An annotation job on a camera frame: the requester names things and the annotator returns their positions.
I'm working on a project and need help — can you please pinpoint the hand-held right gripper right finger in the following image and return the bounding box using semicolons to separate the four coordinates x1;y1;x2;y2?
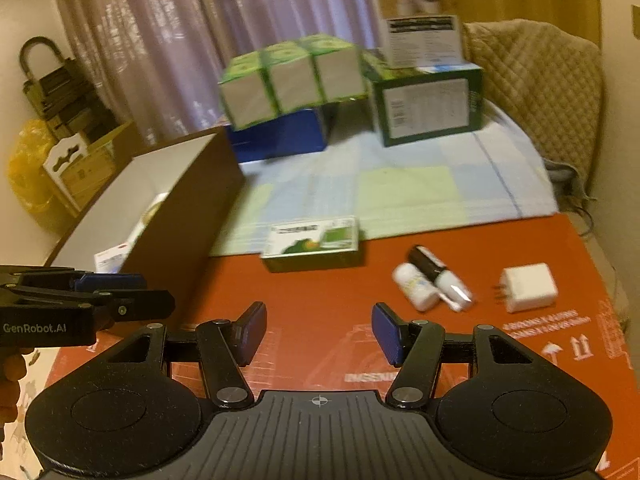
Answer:
370;302;537;409

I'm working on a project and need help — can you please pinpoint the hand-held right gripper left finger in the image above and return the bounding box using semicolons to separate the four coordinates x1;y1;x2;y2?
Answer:
107;301;269;409

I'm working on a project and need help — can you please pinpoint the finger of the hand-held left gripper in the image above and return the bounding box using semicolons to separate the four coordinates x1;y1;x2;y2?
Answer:
10;287;176;332
0;265;147;294

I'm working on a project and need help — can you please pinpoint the blue and white carton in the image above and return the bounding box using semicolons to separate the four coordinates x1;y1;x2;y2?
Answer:
93;242;139;275

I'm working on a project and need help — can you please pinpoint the brown cardboard box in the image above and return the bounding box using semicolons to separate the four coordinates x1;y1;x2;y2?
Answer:
42;127;246;322

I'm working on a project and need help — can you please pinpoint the person's left hand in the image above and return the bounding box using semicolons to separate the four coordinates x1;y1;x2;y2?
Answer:
0;347;29;443

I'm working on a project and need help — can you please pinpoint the white spray bottle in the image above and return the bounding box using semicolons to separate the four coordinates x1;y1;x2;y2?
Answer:
391;262;442;311

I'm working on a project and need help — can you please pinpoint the flat green tea box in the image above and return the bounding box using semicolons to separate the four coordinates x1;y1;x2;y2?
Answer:
259;215;362;274

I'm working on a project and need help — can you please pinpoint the small open cardboard box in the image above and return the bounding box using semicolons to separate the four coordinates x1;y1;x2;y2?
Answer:
42;122;134;214

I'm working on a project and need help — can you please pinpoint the yellow plastic bag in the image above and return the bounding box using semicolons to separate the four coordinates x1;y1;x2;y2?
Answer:
7;118;67;222

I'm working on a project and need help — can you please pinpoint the pastel checked cloth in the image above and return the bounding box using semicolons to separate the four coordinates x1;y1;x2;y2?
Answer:
207;97;560;257

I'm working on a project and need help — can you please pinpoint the white power adapter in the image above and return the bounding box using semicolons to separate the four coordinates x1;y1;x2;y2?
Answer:
492;262;559;315

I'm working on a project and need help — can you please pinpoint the dark blue box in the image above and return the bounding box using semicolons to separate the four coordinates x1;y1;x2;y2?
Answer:
224;107;337;164

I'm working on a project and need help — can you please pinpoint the green and white carton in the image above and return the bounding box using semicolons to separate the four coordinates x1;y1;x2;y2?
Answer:
264;41;325;114
219;51;279;131
306;33;367;103

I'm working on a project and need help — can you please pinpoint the large dark green box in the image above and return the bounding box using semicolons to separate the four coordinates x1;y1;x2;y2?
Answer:
362;50;485;149

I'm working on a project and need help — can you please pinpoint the sheer pink curtain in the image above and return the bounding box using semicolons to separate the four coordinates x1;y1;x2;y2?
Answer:
47;0;397;147

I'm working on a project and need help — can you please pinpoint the beige quilted cushion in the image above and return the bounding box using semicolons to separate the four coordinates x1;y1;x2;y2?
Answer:
459;18;604;211

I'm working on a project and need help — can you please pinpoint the white photo print box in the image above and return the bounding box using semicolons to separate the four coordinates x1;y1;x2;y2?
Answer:
366;0;464;70

